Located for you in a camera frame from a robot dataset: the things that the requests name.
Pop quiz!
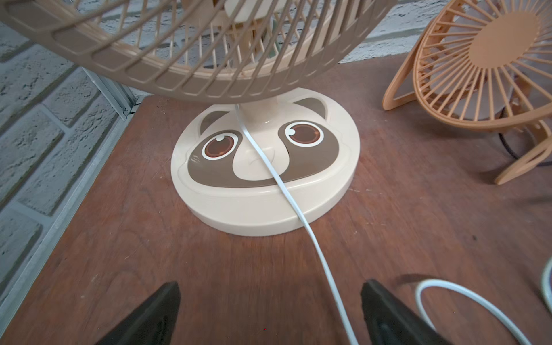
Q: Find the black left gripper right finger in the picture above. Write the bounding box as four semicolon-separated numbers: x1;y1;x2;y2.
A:
361;280;450;344

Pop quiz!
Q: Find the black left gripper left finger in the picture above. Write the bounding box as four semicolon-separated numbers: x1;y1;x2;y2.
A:
96;281;181;344

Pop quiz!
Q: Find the white fan power cable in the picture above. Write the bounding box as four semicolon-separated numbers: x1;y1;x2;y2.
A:
234;103;552;345

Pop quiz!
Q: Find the small orange desk fan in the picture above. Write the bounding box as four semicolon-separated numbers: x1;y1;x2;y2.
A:
382;1;551;185

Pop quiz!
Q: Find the beige raccoon desk fan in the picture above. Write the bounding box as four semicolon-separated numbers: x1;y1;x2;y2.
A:
1;1;395;237

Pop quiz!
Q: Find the black orange-fan cable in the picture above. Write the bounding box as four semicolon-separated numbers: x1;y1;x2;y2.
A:
498;107;552;168

